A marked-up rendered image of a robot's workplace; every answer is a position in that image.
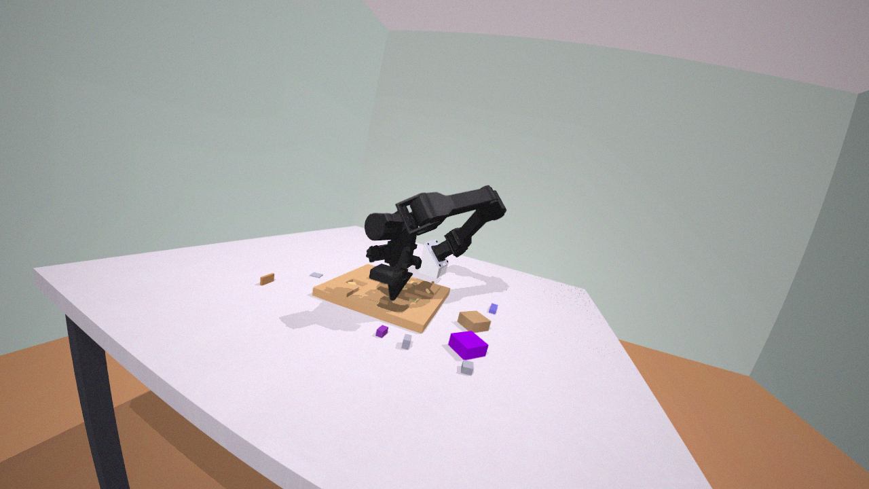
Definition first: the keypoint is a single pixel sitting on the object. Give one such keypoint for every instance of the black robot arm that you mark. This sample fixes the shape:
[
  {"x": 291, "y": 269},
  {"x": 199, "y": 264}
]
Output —
[{"x": 429, "y": 210}]

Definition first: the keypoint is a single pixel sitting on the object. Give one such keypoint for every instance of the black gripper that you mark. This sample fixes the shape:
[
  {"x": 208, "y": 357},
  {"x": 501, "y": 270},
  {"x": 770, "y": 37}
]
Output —
[{"x": 396, "y": 275}]

